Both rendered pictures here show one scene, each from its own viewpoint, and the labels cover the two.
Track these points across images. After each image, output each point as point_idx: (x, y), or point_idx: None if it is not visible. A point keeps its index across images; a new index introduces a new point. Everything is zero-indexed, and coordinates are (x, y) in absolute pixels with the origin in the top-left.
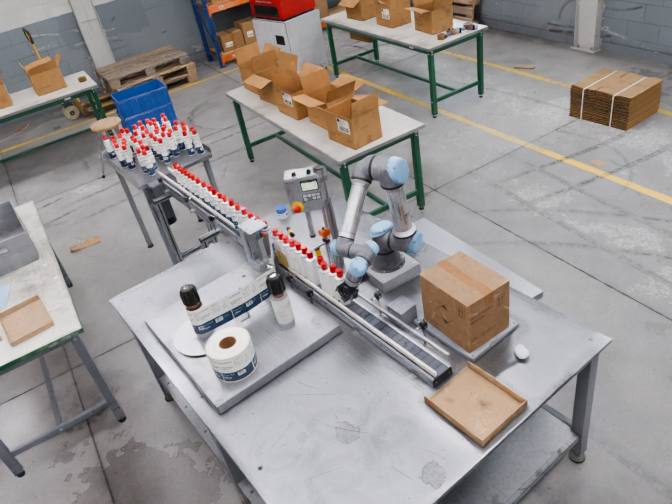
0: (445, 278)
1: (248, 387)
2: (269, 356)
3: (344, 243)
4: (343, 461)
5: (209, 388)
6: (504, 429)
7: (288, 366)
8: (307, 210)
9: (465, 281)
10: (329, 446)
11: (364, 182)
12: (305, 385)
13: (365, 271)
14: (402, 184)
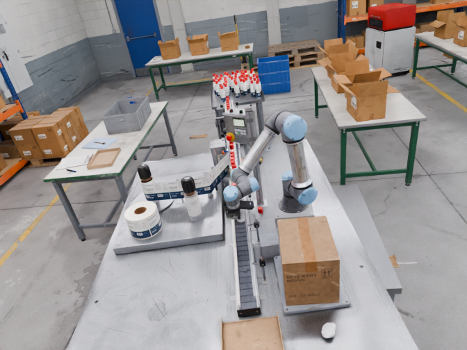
0: (291, 232)
1: (138, 246)
2: (166, 232)
3: (238, 173)
4: (135, 330)
5: (121, 235)
6: None
7: (173, 245)
8: (237, 142)
9: (303, 242)
10: (139, 314)
11: (269, 130)
12: (169, 263)
13: (233, 199)
14: (296, 141)
